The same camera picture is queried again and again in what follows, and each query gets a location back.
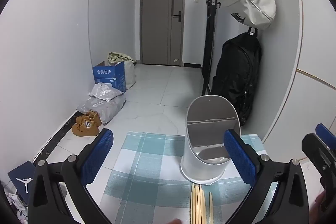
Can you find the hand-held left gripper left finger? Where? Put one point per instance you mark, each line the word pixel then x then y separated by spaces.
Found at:
pixel 95 158

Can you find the grey plastic parcel bag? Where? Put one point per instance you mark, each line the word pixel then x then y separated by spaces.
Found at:
pixel 107 109
pixel 105 92

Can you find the pile of wooden chopsticks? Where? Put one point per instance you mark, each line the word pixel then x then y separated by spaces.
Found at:
pixel 198 205

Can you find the black coat rack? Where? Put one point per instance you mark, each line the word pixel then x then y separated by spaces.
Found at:
pixel 210 43

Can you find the teal plaid tablecloth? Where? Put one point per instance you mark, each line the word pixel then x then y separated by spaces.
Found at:
pixel 147 161

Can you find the dark blue shoe box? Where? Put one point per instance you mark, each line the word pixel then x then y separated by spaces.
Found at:
pixel 22 182

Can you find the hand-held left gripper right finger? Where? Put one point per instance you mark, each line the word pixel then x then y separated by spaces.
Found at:
pixel 240 158

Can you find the white utensil holder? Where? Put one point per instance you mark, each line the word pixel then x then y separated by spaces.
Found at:
pixel 207 163

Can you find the blue cardboard box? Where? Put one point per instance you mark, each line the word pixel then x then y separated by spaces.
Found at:
pixel 109 77

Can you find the person's right hand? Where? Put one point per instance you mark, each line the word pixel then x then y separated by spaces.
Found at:
pixel 320 203

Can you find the black backpack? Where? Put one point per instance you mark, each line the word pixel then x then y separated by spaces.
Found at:
pixel 236 77

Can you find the grey-brown door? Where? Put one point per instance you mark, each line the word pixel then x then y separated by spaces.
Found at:
pixel 157 24

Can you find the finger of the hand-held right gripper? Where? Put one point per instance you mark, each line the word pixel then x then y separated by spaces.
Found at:
pixel 326 132
pixel 315 148

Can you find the beige cloth bag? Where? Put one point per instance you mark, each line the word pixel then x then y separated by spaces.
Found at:
pixel 128 69

